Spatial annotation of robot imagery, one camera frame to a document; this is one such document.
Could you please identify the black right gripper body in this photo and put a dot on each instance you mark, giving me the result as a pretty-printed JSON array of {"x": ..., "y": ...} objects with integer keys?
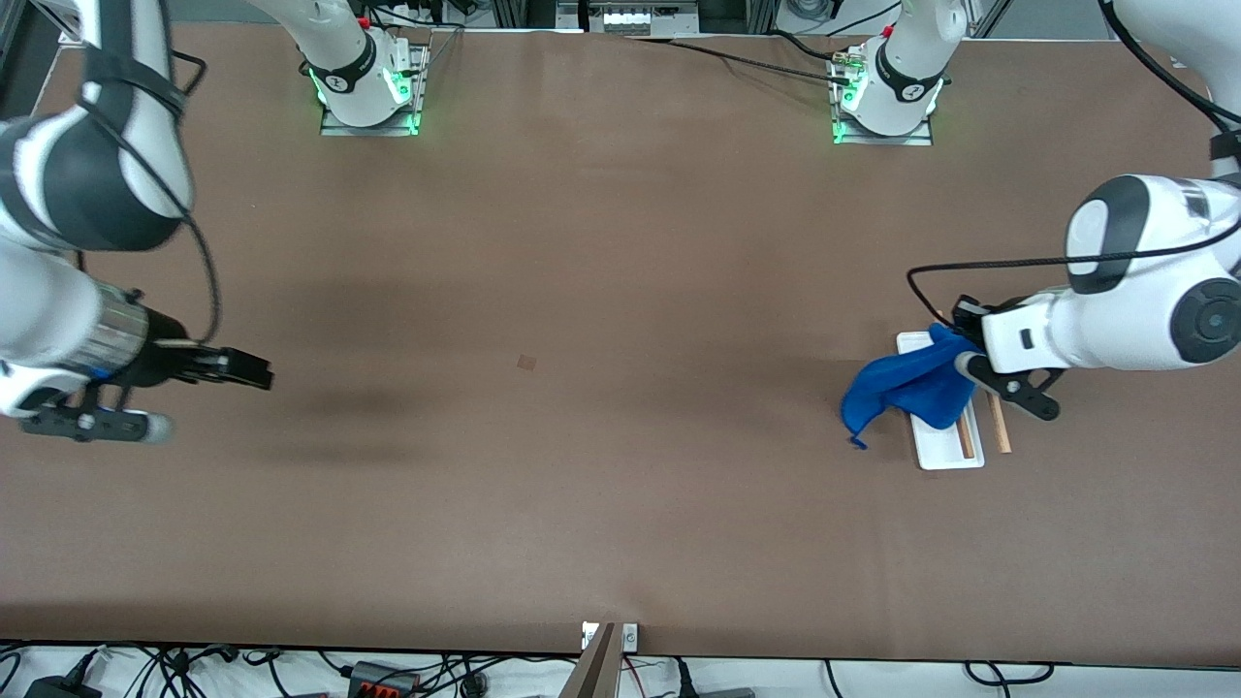
[{"x": 167, "y": 361}]

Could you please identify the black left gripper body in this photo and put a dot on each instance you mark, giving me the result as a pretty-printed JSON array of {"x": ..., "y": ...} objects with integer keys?
[{"x": 967, "y": 316}]

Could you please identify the blue towel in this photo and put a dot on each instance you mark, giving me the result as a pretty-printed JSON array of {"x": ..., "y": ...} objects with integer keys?
[{"x": 911, "y": 388}]

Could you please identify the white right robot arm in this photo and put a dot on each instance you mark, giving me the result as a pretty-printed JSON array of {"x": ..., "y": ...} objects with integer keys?
[{"x": 48, "y": 291}]

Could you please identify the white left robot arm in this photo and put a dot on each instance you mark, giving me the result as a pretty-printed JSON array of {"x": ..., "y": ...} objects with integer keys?
[{"x": 1134, "y": 320}]

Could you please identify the white rack with wooden rods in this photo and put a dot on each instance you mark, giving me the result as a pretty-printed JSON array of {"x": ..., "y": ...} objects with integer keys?
[{"x": 940, "y": 451}]

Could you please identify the black box with orange connectors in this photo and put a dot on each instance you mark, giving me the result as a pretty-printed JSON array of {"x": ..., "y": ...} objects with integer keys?
[{"x": 383, "y": 683}]

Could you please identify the black power adapter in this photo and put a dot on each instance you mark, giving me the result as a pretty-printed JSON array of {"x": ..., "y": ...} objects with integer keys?
[{"x": 58, "y": 690}]

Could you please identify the white power strip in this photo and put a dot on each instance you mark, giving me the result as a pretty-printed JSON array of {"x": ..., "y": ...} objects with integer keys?
[{"x": 640, "y": 17}]

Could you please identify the dark aluminium frame post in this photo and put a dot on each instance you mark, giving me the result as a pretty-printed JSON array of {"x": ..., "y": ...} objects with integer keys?
[{"x": 509, "y": 12}]

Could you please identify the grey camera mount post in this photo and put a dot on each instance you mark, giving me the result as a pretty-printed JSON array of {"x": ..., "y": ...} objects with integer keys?
[{"x": 593, "y": 674}]

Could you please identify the small metal clamp bracket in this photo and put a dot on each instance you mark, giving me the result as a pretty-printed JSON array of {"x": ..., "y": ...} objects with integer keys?
[{"x": 630, "y": 637}]

